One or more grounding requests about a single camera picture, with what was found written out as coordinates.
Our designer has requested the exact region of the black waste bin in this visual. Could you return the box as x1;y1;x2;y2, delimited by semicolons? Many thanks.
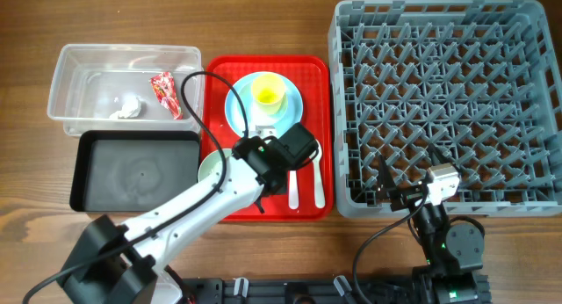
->
69;130;200;213

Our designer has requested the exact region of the red strawberry cake wrapper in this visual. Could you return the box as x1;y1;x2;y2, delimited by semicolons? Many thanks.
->
150;71;183;119

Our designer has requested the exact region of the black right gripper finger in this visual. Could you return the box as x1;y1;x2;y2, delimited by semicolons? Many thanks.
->
428;144;457;172
378;155;395;199

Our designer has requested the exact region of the clear plastic storage box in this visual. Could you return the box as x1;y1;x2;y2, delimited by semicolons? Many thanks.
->
47;44;203;136

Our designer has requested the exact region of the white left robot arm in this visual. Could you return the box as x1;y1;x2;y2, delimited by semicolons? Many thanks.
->
55;136;317;303

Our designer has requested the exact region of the grey dishwasher rack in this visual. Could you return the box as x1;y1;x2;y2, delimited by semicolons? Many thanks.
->
328;0;561;218

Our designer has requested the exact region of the yellow cup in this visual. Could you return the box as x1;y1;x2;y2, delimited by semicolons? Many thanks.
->
250;73;286;115

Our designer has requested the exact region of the white plastic fork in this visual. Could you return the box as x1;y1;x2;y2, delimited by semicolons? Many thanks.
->
288;170;299;210

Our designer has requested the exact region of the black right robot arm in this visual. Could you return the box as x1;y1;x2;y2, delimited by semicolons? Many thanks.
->
376;145;492;303

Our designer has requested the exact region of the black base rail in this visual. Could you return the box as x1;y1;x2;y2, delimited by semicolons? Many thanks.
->
175;275;491;304

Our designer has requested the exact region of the white plastic spoon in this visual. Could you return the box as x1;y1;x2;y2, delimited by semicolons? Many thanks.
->
313;141;326;209

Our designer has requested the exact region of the white napkin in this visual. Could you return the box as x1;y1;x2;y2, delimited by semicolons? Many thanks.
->
109;97;142;120

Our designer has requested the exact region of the red plastic tray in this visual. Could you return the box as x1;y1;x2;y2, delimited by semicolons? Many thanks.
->
207;55;335;222

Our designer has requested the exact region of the green bowl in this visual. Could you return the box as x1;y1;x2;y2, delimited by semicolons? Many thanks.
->
198;150;223;183

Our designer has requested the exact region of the light blue small bowl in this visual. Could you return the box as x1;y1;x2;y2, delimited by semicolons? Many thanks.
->
234;82;287;126

